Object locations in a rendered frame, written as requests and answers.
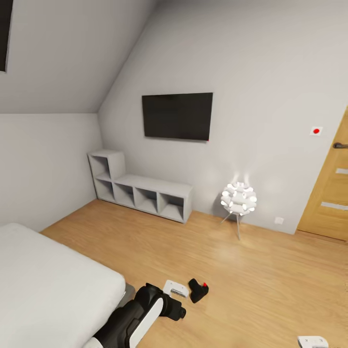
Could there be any digital camera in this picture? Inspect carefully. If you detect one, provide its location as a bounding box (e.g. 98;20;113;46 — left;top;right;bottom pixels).
189;278;209;303

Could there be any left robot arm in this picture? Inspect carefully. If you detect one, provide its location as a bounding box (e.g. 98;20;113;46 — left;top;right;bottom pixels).
81;279;189;348

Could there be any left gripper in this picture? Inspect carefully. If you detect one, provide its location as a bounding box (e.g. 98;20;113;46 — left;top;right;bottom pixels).
160;294;186;321

